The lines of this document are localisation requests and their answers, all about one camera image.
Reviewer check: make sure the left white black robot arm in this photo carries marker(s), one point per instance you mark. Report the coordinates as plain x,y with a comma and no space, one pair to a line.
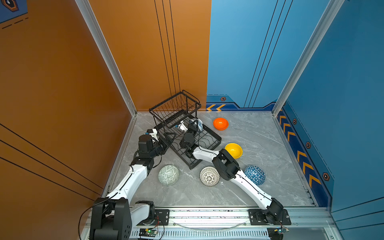
112,216

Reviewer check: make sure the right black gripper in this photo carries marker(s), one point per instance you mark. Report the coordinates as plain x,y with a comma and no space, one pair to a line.
194,130

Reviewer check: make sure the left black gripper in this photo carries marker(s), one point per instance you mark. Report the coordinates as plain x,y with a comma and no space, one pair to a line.
165,145

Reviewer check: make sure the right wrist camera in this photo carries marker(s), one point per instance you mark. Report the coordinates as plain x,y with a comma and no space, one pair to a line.
183,126

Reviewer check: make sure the orange plastic bowl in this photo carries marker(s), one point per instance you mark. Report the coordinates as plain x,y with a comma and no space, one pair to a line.
220,124

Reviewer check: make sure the left green circuit board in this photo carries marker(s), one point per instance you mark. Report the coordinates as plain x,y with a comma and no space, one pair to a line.
148,234

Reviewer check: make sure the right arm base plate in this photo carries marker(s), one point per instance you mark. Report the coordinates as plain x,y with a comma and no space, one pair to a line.
262,218

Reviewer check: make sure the dark blue geometric bowl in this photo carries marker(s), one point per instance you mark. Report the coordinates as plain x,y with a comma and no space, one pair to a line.
255,174

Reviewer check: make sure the black wire dish rack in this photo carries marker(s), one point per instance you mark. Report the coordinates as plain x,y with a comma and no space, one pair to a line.
169,113

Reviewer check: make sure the green circuit board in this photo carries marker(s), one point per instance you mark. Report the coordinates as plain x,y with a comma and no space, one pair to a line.
281,230
148,234

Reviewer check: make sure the white red-dotted bowl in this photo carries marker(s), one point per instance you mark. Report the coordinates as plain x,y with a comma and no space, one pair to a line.
209,176

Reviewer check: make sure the aluminium front rail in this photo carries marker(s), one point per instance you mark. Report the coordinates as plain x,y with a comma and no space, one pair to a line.
233,223

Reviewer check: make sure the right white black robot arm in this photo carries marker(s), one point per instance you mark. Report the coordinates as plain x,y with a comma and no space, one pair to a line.
229,169

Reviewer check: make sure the blue floral white bowl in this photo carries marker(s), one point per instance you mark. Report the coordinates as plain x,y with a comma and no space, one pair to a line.
198,125

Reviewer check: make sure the yellow plastic bowl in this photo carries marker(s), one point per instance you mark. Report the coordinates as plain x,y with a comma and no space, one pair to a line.
234,150

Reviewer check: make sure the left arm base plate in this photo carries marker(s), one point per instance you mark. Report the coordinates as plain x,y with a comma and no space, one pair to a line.
162,215

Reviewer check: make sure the green patterned white bowl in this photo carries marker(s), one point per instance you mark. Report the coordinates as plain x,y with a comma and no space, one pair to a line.
169,175

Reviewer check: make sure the right green circuit board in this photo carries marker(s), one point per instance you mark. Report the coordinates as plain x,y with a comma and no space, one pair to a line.
281,230

